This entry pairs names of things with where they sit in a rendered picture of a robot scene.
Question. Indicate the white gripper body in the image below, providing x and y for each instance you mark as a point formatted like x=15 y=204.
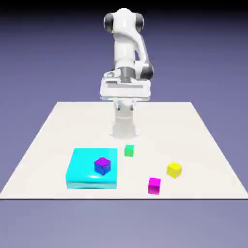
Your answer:
x=125 y=92

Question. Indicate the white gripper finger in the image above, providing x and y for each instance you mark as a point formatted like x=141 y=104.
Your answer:
x=132 y=105
x=118 y=106

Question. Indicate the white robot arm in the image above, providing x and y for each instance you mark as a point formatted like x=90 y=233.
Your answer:
x=124 y=34

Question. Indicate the small green cube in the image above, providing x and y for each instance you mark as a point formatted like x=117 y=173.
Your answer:
x=129 y=150

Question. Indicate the small purple blue cube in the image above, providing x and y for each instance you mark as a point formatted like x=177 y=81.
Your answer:
x=102 y=166

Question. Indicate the small yellow cube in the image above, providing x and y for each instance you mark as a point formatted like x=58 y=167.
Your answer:
x=174 y=170

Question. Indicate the small magenta cube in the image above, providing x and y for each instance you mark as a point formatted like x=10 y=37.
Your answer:
x=154 y=186

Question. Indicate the large cyan box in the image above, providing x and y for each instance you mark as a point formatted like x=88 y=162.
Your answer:
x=81 y=168

